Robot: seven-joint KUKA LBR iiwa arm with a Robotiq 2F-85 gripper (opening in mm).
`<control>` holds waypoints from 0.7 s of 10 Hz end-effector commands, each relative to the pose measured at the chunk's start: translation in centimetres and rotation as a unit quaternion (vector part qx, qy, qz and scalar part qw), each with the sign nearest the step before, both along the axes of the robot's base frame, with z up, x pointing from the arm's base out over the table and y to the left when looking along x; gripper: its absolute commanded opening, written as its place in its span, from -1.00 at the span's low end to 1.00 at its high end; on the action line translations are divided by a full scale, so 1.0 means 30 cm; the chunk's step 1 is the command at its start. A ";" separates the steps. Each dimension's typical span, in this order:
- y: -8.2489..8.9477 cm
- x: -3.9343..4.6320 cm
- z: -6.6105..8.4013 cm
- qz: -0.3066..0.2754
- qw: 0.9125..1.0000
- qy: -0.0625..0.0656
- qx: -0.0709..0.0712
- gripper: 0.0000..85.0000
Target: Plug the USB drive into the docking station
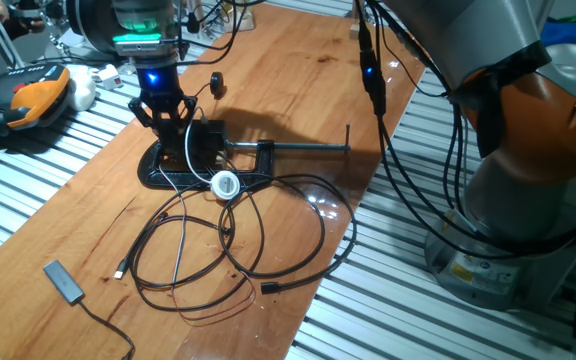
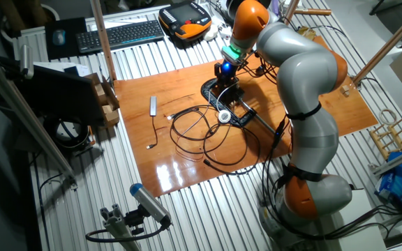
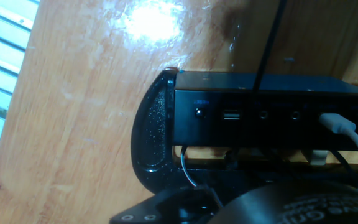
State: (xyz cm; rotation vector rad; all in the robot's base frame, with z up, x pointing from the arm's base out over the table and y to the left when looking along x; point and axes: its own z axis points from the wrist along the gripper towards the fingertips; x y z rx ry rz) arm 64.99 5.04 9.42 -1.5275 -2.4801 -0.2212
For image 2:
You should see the wooden dowel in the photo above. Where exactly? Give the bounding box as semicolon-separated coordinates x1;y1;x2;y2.
293;7;333;17

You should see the thin grey cable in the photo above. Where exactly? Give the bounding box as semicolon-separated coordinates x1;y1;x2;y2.
179;91;213;139

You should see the wooden board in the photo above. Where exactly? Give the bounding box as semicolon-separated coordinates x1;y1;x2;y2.
112;34;379;199

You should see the white rope ring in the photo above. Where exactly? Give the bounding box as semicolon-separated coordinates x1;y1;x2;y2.
378;108;399;126

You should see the wooden frame post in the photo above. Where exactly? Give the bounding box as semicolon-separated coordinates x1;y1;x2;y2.
283;0;300;27
89;0;118;83
350;1;402;86

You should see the black cable with USB plug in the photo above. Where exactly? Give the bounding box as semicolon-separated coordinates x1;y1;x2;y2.
167;104;249;167

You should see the thin red wire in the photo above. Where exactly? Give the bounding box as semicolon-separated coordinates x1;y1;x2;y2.
174;148;204;164

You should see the grey computer mouse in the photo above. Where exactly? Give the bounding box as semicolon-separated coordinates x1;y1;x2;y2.
52;29;66;47

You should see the slim grey USB hub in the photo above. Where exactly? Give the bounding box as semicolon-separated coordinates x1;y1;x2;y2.
146;96;160;151

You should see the white rounded object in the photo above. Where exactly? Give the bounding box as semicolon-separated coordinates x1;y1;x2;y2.
202;24;219;42

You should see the black round spool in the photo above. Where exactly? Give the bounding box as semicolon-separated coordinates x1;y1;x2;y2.
43;116;96;153

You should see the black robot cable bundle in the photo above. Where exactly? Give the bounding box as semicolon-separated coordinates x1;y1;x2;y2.
260;118;402;242

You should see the black metal C-clamp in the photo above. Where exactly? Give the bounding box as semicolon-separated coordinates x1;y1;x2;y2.
200;78;278;135

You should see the wooden rack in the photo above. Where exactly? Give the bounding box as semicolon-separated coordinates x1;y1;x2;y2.
368;118;402;160

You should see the black inline cable adapter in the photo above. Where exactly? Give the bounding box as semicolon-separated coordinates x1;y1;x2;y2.
272;120;288;149

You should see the aluminium extrusion mount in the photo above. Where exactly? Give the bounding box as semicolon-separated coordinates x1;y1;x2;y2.
99;204;142;251

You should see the grey camera with blue cap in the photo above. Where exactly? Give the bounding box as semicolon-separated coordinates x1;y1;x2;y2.
129;183;173;227

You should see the white pedestal box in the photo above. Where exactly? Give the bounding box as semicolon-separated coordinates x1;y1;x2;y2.
326;188;389;251

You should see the black cable with USB socket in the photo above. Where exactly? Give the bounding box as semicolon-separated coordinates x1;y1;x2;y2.
202;123;262;176

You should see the small white adapter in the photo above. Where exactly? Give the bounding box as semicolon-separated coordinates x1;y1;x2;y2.
219;24;233;40

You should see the thin black wire with connectors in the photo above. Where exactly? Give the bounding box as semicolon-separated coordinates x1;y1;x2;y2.
169;106;223;156

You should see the black keyboard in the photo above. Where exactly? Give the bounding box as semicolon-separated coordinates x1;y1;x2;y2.
75;20;165;54

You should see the black mouse pad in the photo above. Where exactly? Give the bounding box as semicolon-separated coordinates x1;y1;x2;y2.
44;17;89;61

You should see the silver camera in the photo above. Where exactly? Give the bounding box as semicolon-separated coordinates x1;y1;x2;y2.
19;43;35;80

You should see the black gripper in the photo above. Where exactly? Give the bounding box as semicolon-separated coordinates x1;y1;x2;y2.
214;61;239;91

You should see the gold foil bag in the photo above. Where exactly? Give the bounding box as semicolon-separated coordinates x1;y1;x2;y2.
297;26;317;41

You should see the black camera cable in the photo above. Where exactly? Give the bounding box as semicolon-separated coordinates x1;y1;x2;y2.
84;222;169;244

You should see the aluminium profile bar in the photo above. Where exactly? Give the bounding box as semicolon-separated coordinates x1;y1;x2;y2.
371;142;402;175
0;48;78;191

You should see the white round USB device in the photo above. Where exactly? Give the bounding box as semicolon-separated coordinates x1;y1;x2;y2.
216;80;239;123

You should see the black monitor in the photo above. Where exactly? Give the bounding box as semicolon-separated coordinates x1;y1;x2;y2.
14;64;106;128

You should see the orange black teach pendant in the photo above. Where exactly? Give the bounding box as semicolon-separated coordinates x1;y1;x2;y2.
158;0;213;42

